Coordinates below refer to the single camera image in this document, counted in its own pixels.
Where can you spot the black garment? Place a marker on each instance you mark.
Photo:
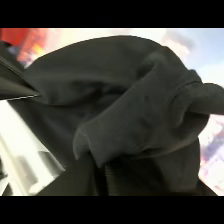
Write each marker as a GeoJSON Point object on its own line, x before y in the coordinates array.
{"type": "Point", "coordinates": [126, 100]}

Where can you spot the silver frame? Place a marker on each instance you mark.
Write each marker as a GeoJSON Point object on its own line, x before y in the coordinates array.
{"type": "Point", "coordinates": [23, 160]}

